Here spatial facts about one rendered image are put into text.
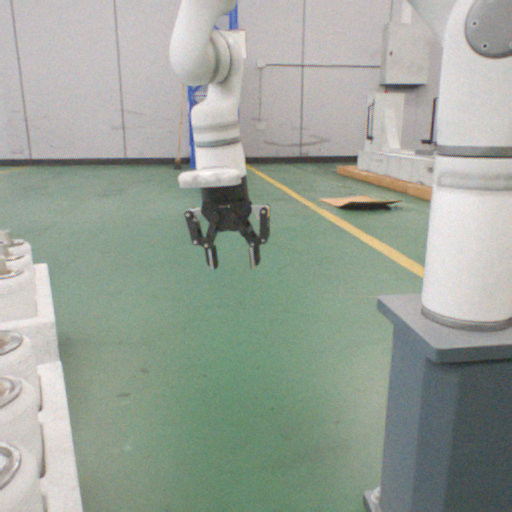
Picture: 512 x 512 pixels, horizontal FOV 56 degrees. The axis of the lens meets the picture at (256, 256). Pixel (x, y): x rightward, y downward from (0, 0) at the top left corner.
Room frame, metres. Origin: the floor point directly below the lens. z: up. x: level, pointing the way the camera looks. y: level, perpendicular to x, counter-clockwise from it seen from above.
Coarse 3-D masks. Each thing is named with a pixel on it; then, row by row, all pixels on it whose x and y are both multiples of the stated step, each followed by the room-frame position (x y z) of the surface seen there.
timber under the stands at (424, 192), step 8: (344, 168) 5.08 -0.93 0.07; (352, 168) 5.05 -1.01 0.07; (352, 176) 4.83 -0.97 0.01; (360, 176) 4.61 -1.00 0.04; (368, 176) 4.41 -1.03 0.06; (376, 176) 4.24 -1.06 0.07; (384, 176) 4.17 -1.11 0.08; (376, 184) 4.22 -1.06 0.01; (384, 184) 4.05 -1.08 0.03; (392, 184) 3.89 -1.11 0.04; (400, 184) 3.75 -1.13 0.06; (408, 184) 3.64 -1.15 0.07; (416, 184) 3.59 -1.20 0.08; (408, 192) 3.61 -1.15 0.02; (416, 192) 3.48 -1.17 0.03; (424, 192) 3.37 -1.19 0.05
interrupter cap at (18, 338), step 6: (0, 336) 0.54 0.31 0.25; (6, 336) 0.53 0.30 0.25; (12, 336) 0.53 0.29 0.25; (18, 336) 0.53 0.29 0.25; (0, 342) 0.52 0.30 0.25; (6, 342) 0.52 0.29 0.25; (12, 342) 0.52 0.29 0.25; (18, 342) 0.52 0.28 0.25; (0, 348) 0.50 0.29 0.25; (6, 348) 0.50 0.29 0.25; (12, 348) 0.50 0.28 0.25; (0, 354) 0.49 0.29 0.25
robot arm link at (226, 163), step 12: (228, 144) 0.72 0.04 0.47; (240, 144) 0.73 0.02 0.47; (204, 156) 0.71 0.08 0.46; (216, 156) 0.71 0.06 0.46; (228, 156) 0.71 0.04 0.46; (240, 156) 0.73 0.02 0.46; (204, 168) 0.71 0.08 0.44; (216, 168) 0.71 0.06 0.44; (228, 168) 0.71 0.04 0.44; (240, 168) 0.73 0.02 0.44; (180, 180) 0.69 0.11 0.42; (192, 180) 0.68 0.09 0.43; (204, 180) 0.68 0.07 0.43; (216, 180) 0.67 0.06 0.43; (228, 180) 0.67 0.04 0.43; (240, 180) 0.68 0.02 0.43
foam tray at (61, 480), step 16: (48, 368) 0.59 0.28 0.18; (48, 384) 0.55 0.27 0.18; (64, 384) 0.56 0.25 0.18; (48, 400) 0.51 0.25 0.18; (64, 400) 0.51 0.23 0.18; (48, 416) 0.48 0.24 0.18; (64, 416) 0.48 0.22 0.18; (48, 432) 0.45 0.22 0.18; (64, 432) 0.45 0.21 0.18; (48, 448) 0.42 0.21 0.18; (64, 448) 0.42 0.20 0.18; (48, 464) 0.40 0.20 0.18; (64, 464) 0.40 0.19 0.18; (48, 480) 0.38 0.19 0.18; (64, 480) 0.38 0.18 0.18; (48, 496) 0.36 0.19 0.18; (64, 496) 0.36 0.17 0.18; (80, 496) 0.36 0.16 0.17
